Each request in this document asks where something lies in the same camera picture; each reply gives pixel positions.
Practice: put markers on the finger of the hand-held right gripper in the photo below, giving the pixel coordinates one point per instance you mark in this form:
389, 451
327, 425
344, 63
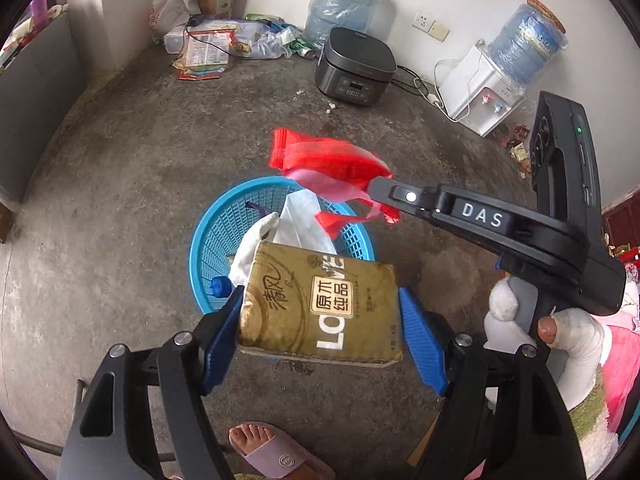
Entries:
450, 210

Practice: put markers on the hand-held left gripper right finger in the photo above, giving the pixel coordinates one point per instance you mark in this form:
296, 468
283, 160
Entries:
420, 340

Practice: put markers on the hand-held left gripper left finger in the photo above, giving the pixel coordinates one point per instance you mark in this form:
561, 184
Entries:
220, 355

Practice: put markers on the clear blue-label plastic bottle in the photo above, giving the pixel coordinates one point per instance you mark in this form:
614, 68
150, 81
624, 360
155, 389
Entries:
220, 287

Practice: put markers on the gold tissue pack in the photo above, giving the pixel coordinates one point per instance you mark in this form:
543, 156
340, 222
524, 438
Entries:
310, 310

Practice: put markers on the red plastic bag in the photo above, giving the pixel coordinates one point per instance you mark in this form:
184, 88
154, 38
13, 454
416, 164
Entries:
330, 160

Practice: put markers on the blue plastic mesh basket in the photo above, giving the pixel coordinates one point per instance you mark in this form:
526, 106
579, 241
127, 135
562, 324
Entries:
220, 225

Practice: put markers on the person's right hand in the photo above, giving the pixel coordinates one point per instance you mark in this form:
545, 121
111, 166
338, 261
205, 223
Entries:
580, 345

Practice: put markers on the red wooden cabinet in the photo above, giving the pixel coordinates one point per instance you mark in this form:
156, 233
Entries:
622, 225

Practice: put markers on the scattered snack wrappers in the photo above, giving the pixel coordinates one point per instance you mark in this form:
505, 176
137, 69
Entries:
515, 147

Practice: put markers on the person's foot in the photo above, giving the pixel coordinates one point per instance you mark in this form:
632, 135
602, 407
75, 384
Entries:
252, 442

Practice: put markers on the white water dispenser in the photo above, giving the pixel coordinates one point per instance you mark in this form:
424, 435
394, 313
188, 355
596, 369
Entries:
475, 90

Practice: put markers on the pink slipper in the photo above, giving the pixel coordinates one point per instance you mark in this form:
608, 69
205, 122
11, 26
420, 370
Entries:
285, 462

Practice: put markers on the green shaggy rug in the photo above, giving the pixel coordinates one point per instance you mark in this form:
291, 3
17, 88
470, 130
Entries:
587, 410

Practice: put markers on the dark grey rice cooker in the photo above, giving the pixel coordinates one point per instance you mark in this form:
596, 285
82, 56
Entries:
355, 60

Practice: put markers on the blue jug on dispenser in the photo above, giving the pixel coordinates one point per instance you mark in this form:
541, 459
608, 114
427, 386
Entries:
525, 45

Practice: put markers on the white fluffy blanket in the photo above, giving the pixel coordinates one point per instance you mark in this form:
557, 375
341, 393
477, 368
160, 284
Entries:
600, 445

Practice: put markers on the plastic-wrapped water jug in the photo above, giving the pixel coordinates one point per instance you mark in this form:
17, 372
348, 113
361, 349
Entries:
342, 7

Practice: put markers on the pile of clear plastic packaging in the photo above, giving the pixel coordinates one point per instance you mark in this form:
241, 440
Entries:
270, 40

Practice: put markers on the grey cabinet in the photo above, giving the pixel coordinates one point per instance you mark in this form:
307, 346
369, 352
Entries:
40, 110

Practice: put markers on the clear plastic box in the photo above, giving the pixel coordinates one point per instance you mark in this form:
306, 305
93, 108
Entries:
175, 42

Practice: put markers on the white red-print plastic bag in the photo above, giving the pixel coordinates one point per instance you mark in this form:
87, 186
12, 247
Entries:
167, 10

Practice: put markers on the purple cup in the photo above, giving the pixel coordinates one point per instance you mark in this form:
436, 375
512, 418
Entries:
40, 10

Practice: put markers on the beige wall switch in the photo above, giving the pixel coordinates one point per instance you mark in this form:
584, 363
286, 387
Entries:
440, 31

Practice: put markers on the white wall outlet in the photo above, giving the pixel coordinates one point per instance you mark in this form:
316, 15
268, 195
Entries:
423, 21

